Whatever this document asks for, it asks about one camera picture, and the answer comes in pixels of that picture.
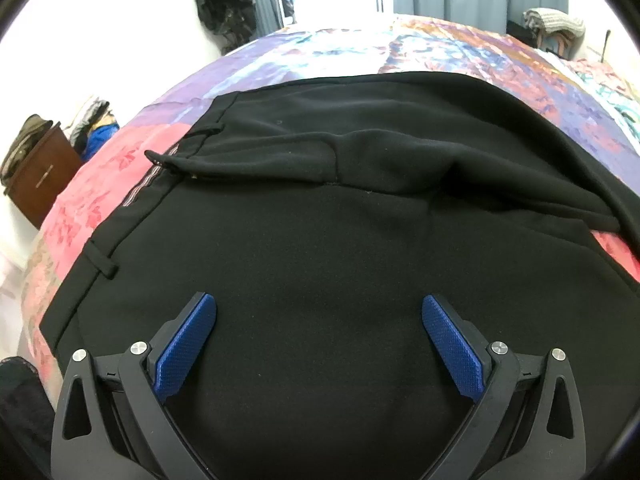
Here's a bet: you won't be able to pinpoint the black pants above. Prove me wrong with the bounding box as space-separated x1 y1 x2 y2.
41 73 639 479

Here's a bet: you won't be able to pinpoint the brown wooden cabinet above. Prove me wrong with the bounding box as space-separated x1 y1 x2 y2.
6 122 82 229

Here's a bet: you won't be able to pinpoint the pile of colourful clothes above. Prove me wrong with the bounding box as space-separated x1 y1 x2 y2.
68 99 119 162

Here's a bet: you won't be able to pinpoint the olive bag on cabinet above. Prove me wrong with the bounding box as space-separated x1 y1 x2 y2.
1 114 53 186

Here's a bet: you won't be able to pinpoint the colourful satin quilt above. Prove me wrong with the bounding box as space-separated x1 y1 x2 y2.
22 15 639 400

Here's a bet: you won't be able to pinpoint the teal floral pillow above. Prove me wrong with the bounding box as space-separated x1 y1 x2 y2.
598 84 639 138

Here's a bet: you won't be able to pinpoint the grey folded blanket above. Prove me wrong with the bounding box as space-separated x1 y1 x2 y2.
523 8 586 60

